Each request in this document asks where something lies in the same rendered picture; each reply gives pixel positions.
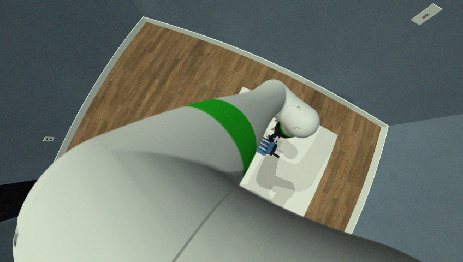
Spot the blue bench vise with black handwheel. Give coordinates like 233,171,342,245
257,133,279,158

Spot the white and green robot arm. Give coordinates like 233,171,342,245
13,79,421,262

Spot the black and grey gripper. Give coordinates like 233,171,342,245
267,126,280,143

